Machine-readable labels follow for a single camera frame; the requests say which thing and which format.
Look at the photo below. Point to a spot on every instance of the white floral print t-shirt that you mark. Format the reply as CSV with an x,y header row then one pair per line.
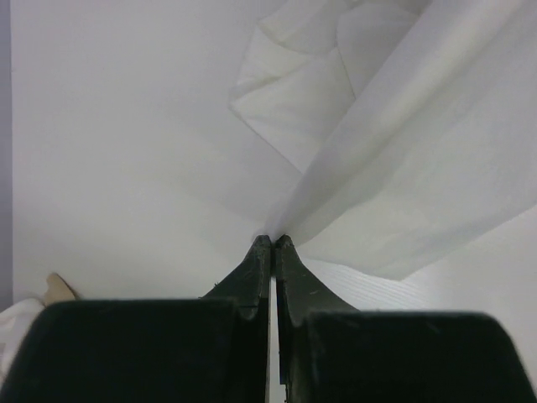
x,y
412,125

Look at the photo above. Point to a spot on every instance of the white t-shirts in basket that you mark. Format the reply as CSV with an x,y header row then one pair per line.
x,y
15,323

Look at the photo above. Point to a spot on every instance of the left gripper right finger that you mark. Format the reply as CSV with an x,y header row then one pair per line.
x,y
330,351

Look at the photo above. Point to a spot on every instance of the tan cloth in basket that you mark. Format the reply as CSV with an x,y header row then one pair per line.
x,y
58,291

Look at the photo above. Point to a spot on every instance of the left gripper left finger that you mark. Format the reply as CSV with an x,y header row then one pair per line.
x,y
210,349

